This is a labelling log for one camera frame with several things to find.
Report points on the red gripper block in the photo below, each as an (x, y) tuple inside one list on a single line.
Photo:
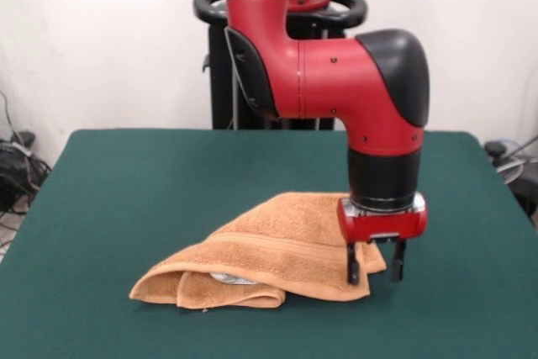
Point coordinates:
[(378, 226)]

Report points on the orange terry towel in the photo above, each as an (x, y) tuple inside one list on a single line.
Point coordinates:
[(273, 245)]

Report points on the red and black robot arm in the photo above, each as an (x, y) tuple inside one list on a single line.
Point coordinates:
[(336, 81)]

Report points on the gray round chair base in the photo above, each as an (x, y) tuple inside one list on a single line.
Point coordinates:
[(510, 170)]

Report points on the dark green table cloth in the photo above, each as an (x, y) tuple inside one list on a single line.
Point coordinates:
[(126, 207)]

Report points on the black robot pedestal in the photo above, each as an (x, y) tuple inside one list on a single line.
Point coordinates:
[(218, 81)]

